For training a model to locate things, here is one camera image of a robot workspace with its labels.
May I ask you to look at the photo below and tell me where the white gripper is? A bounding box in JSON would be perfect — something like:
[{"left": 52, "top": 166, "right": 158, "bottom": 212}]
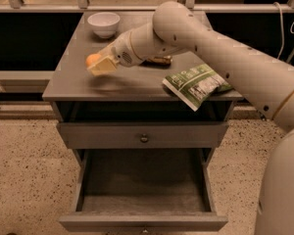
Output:
[{"left": 87, "top": 31, "right": 143, "bottom": 76}]

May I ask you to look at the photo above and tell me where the orange fruit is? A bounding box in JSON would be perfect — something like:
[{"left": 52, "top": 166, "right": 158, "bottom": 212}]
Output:
[{"left": 85, "top": 53, "right": 101, "bottom": 67}]

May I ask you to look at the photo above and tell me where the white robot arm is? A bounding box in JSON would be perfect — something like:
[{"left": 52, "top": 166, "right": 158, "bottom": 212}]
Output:
[{"left": 86, "top": 2, "right": 294, "bottom": 235}]

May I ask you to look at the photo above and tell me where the round brass drawer knob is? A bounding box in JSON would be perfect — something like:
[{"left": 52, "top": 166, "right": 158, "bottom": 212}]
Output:
[{"left": 140, "top": 134, "right": 149, "bottom": 143}]

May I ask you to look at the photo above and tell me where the closed grey top drawer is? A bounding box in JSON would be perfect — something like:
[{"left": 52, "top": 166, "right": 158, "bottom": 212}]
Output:
[{"left": 57, "top": 122, "right": 228, "bottom": 149}]

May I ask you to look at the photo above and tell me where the open grey middle drawer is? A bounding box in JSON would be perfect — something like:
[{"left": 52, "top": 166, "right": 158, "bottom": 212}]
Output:
[{"left": 60, "top": 149, "right": 227, "bottom": 234}]

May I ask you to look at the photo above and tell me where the white ceramic bowl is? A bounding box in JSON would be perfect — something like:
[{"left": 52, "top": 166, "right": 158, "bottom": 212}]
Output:
[{"left": 87, "top": 12, "right": 121, "bottom": 38}]

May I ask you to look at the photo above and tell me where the brown foil snack packet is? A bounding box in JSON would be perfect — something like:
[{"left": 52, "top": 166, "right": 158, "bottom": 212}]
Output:
[{"left": 145, "top": 56, "right": 172, "bottom": 66}]

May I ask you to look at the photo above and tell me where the green chip bag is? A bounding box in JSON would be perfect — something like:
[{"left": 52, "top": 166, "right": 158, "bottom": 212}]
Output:
[{"left": 163, "top": 64, "right": 232, "bottom": 112}]

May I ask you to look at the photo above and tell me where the grey wooden cabinet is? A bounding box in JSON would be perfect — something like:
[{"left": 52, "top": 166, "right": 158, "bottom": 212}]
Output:
[{"left": 42, "top": 10, "right": 246, "bottom": 235}]

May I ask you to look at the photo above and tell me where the white hanging cable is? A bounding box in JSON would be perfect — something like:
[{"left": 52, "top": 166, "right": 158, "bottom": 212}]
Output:
[{"left": 273, "top": 1, "right": 294, "bottom": 61}]

